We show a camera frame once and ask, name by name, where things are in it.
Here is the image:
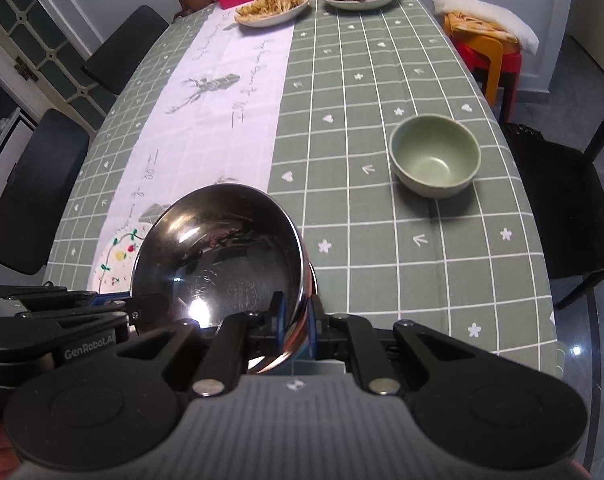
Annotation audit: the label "green ceramic bowl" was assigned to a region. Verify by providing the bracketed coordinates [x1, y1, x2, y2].
[388, 114, 483, 199]

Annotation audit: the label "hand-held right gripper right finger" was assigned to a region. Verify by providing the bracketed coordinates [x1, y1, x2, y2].
[307, 300, 488, 395]

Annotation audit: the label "red and orange stools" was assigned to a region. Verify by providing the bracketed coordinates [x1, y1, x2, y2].
[442, 10, 523, 107]

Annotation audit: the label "black chair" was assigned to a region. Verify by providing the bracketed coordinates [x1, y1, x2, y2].
[499, 57, 604, 311]
[81, 5, 170, 97]
[0, 108, 91, 276]

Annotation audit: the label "white table runner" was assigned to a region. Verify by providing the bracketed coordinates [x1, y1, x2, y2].
[93, 0, 313, 293]

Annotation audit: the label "green checked tablecloth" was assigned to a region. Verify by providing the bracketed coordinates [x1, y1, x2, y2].
[42, 0, 568, 381]

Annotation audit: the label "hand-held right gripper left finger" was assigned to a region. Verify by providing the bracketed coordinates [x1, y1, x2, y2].
[113, 291, 288, 396]

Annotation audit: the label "red plastic stool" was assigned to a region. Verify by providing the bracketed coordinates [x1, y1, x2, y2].
[454, 40, 524, 123]

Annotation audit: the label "white cloth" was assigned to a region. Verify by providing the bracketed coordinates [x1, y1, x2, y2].
[430, 0, 540, 56]

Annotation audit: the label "white plate of fried strips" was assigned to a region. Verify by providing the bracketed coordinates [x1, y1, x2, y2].
[233, 0, 312, 28]

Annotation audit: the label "orange steel-lined bowl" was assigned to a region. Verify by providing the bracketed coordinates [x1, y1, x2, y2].
[131, 183, 319, 375]

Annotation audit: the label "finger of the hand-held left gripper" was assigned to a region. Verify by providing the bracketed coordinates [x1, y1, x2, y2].
[127, 294, 169, 335]
[0, 284, 130, 311]

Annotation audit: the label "glass-paned cabinet door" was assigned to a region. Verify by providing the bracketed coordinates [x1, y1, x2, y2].
[0, 0, 105, 133]

